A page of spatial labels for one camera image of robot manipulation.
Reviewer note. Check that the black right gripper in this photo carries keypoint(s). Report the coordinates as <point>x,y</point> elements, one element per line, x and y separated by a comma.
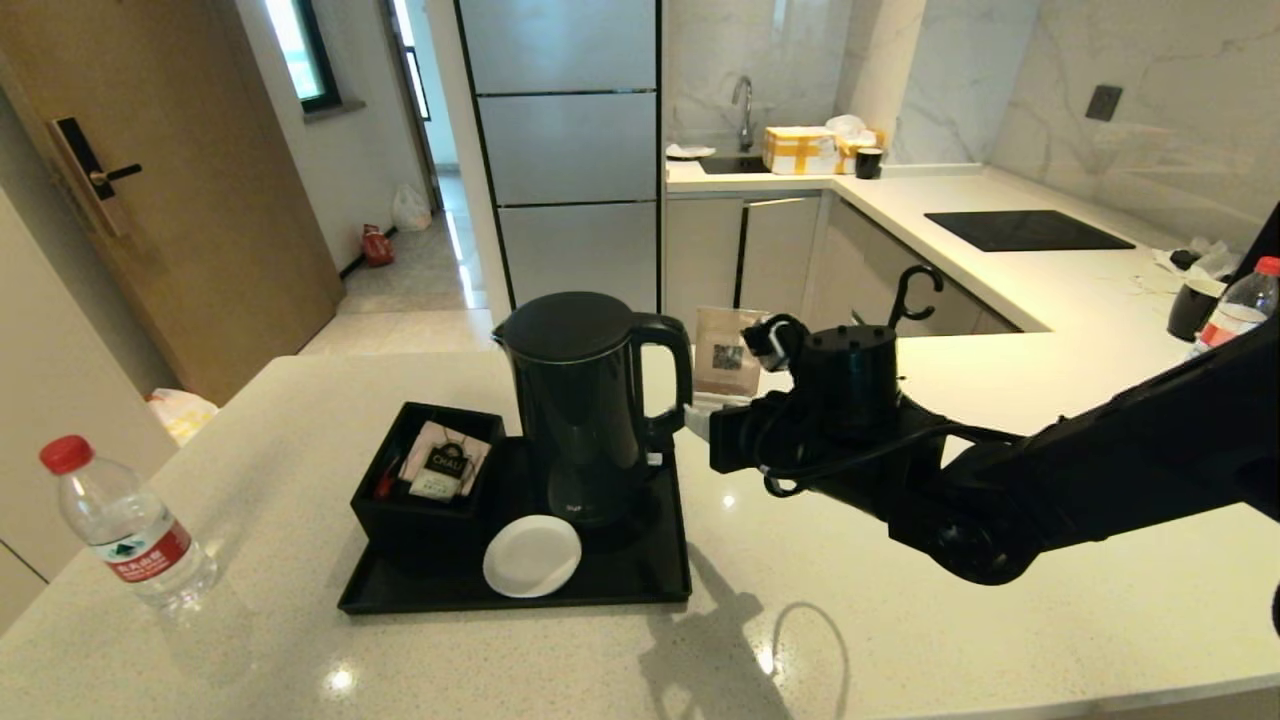
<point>850,390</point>

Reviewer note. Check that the black electric kettle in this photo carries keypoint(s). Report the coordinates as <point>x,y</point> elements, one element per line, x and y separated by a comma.
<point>580,410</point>

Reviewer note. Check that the clear red-label water bottle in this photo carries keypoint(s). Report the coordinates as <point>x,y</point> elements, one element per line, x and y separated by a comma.
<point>140,550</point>
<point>1235,315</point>

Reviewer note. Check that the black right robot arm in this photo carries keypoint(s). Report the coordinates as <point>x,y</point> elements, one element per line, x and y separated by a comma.
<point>1100,470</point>

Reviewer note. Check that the beige tea bag sachet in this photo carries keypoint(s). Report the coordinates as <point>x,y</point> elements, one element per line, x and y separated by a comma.
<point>445,465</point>

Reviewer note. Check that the small black cup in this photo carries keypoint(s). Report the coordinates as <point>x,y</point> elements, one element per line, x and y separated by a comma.
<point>868,164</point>

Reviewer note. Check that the acrylic QR code sign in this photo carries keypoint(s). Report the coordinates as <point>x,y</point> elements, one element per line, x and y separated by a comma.
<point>722,355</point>

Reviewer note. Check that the white cabinet door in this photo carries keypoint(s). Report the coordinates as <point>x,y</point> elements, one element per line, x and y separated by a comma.
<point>700,250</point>
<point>780,260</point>

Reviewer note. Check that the black rectangular serving tray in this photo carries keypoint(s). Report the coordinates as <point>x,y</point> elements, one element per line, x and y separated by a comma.
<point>620,580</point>

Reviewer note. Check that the white round paper coaster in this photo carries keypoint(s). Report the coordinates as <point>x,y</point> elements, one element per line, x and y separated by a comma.
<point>530,557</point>

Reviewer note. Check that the dark kitchen sink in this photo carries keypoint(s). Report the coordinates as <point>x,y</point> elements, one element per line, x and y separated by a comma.
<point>735,165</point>

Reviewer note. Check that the white dish cloth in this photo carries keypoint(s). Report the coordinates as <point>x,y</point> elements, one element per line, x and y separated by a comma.
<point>690,151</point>

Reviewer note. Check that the large yellow-taped cardboard box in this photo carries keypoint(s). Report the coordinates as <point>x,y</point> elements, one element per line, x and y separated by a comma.
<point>798,151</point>

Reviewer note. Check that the black divided organizer box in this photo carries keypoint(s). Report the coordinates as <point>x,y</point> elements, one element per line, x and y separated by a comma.
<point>420,525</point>

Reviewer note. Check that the silver refrigerator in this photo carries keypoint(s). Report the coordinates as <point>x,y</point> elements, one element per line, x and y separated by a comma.
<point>570,150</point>

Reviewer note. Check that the small yellow-taped cardboard box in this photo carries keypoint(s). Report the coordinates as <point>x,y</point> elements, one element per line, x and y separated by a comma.
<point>850,153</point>

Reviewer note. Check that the small red sachet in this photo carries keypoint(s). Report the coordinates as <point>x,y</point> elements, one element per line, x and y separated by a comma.
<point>386,485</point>

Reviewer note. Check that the chrome kitchen faucet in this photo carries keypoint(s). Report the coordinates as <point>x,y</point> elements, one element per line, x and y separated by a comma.
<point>745,100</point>

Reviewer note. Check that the crumpled white plastic wrap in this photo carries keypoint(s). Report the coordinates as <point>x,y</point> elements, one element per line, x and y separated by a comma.
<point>848,125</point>

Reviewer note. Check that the red bag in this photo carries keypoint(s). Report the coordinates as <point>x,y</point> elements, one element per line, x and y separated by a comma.
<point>377,248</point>

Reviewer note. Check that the black induction cooktop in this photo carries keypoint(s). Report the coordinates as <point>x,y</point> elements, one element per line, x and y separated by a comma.
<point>1025,230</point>

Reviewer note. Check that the black mug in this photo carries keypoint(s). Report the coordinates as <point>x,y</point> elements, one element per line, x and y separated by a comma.
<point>1190,312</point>

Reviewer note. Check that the white and yellow plastic bag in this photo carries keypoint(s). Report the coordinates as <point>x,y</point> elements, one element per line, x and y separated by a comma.
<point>182,415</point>

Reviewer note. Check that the crumpled clear plastic packaging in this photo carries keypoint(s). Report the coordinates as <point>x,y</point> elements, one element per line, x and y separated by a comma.
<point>1212,258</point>

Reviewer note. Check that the black framed window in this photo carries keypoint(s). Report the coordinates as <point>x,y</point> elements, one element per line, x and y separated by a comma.
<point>300,50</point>

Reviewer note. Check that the brown wooden door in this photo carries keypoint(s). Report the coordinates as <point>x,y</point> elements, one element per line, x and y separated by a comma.
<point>200,200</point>

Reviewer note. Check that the black and gold door lock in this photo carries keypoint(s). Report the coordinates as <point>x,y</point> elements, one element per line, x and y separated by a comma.
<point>85,165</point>

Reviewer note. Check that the dark wall socket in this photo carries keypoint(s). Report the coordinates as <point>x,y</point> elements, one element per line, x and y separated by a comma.
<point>1103,103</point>

